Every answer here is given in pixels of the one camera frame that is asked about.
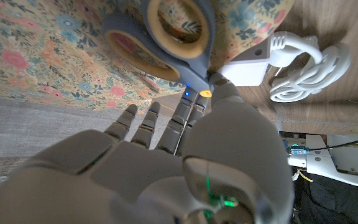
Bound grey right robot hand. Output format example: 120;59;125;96
0;73;295;224

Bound grey yellow scissors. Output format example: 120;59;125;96
101;0;217;98

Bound floral patterned cloth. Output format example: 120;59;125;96
0;0;296;114

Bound white coiled power cord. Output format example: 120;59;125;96
267;30;352;103

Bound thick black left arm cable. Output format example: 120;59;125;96
309;134;358;152

